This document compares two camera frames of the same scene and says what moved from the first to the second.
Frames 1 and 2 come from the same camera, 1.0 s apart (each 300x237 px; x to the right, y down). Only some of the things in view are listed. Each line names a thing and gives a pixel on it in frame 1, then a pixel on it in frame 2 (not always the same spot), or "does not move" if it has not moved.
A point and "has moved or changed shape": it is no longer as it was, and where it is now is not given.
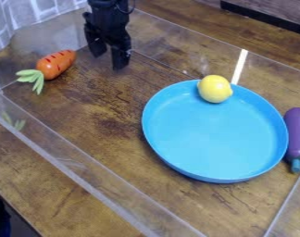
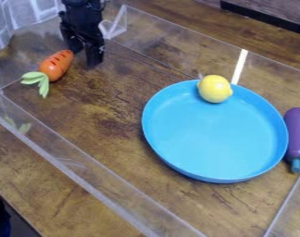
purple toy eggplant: (296, 134) does not move
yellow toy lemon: (215, 88) does not move
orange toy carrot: (50, 66) has moved or changed shape
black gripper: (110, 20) to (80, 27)
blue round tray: (225, 142) does not move
